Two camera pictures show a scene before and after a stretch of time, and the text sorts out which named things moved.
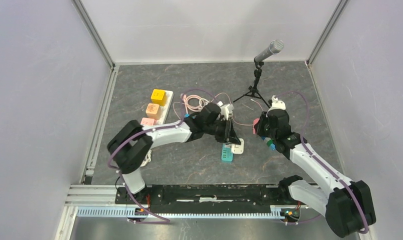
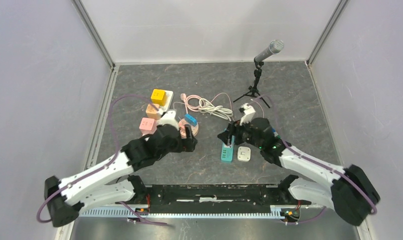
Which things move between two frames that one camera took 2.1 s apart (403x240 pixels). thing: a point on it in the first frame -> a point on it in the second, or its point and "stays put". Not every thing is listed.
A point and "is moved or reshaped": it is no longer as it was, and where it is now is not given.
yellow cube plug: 159,96 stays put
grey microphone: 276,47 stays put
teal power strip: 227,154 stays put
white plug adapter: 238,149 is moved or reshaped
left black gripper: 229,135 -> 190,142
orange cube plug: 152,110 stays put
